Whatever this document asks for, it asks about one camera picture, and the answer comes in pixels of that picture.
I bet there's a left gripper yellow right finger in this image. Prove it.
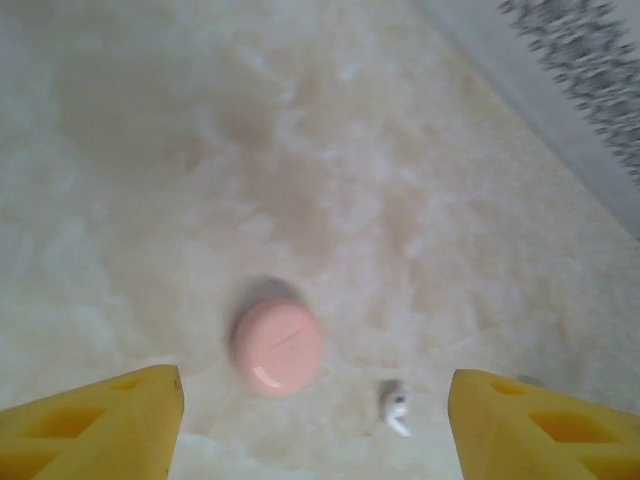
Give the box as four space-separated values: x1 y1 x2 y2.
446 367 640 480

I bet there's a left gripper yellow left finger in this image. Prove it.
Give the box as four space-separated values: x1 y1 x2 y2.
0 363 187 480

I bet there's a pink round earbud case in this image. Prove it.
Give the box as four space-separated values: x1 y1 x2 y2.
229 295 326 400

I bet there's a white earbud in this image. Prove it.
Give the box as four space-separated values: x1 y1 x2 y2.
377 379 415 439

